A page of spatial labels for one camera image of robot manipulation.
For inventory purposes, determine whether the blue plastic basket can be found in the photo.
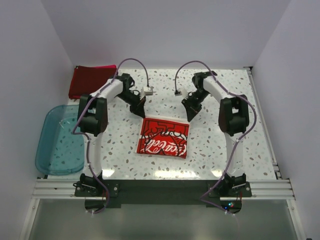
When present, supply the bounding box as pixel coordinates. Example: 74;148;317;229
35;105;85;176

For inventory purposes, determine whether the white t-shirt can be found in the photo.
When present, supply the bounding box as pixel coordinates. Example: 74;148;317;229
136;116;190;159

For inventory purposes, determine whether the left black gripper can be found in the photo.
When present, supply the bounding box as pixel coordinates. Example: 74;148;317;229
117;91;147;119

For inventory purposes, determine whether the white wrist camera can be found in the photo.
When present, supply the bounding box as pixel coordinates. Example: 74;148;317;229
141;86;154;97
174;88;188;99

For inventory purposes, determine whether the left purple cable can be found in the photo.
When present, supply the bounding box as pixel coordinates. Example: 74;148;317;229
71;58;151;215

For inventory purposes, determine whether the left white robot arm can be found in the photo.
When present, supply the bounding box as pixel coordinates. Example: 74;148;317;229
76;73;146;178

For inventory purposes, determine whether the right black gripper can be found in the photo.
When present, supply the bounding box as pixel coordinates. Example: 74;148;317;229
182;88;210;122

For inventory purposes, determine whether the aluminium frame rail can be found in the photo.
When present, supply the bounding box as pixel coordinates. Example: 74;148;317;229
18;177;83;240

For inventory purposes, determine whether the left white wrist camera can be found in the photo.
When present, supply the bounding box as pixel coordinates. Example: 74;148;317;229
141;86;154;97

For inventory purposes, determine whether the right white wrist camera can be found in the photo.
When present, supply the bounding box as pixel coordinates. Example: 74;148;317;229
174;88;188;99

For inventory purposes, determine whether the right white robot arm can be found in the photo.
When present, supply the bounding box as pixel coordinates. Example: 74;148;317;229
181;71;250;197

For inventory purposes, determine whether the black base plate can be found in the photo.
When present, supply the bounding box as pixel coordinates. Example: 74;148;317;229
73;176;253;213

